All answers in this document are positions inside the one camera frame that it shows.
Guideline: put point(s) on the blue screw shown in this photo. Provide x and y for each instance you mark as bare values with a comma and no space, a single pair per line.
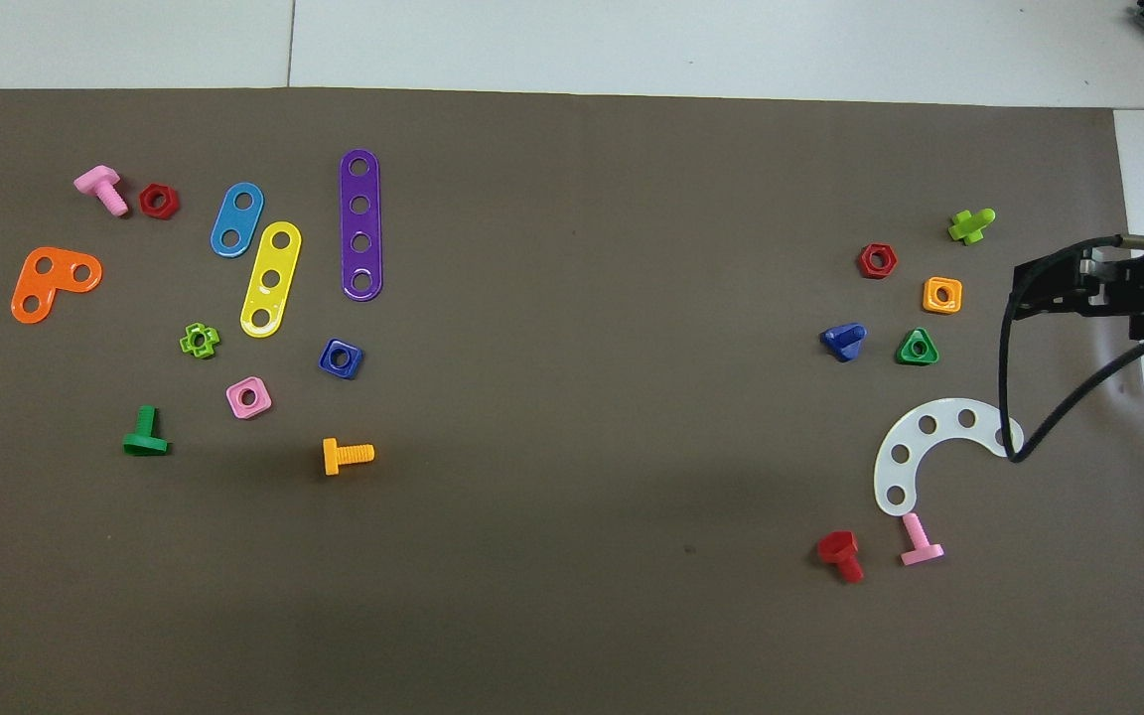
845,341

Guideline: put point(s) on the blue square nut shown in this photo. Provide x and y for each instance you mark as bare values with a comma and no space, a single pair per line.
341,358

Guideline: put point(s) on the lime green cross-head screw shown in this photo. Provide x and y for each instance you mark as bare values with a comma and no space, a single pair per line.
970,226

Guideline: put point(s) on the orange square nut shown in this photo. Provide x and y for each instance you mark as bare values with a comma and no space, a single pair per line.
942,295

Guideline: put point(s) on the green triangle nut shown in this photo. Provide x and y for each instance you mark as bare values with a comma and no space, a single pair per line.
918,348

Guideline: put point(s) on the pink square-head screw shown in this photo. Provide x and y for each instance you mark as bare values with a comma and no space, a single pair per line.
920,544
102,186

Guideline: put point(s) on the red hex nut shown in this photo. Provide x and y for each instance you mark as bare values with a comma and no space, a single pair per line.
159,201
876,261

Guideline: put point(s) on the dark green screw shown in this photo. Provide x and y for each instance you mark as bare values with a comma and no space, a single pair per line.
145,437

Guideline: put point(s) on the lime green cross nut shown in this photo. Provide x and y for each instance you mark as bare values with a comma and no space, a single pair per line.
199,341

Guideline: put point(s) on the pink square nut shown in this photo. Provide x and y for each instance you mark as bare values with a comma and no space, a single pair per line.
248,398

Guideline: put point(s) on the red hex-head screw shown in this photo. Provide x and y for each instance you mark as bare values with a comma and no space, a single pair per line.
842,554

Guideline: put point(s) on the orange screw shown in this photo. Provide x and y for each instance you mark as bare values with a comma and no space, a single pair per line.
344,456

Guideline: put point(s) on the orange angled three-hole plate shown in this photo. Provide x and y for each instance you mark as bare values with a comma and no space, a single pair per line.
41,283

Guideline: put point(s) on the white curved five-hole plate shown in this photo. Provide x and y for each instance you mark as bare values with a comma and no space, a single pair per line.
905,452

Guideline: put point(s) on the blue two-hole strip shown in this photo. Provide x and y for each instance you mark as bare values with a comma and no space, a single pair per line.
235,220

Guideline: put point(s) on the yellow three-hole strip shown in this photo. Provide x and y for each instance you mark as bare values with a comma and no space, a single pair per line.
271,280

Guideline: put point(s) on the purple four-hole strip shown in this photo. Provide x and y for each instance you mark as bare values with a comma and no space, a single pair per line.
360,223

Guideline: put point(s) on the brown table mat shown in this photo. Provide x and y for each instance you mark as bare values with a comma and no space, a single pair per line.
572,497

